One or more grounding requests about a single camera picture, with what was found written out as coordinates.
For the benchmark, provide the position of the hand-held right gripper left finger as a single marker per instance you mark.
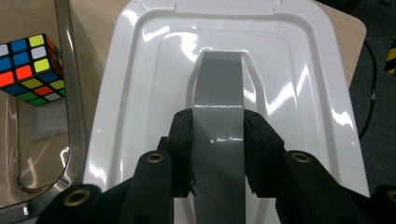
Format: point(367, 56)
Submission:
point(180, 149)

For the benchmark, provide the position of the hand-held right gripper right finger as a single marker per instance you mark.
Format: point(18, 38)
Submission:
point(263, 152)

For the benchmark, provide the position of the transparent brown storage box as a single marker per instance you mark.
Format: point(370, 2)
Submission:
point(74, 102)

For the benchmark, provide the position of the multicoloured puzzle cube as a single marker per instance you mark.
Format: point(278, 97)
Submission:
point(29, 68)

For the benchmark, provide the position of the black striped stand base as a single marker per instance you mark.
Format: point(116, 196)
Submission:
point(391, 57)

